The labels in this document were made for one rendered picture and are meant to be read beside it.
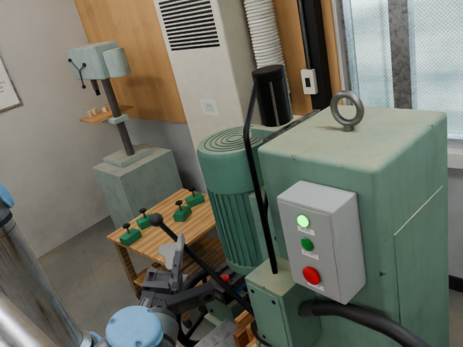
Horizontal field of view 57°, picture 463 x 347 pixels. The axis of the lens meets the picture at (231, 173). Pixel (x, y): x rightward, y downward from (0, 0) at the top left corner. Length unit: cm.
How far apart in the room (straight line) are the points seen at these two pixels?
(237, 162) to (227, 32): 157
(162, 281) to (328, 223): 53
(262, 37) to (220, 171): 154
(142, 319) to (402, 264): 43
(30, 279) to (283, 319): 70
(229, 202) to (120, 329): 33
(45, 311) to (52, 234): 283
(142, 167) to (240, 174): 236
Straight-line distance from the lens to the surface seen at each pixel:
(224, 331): 127
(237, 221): 92
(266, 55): 234
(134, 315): 78
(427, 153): 70
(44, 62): 390
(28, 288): 122
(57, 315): 129
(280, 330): 79
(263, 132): 78
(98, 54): 301
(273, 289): 74
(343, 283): 64
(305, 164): 64
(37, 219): 398
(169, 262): 101
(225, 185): 87
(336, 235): 59
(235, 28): 240
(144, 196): 324
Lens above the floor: 178
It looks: 24 degrees down
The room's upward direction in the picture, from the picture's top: 14 degrees counter-clockwise
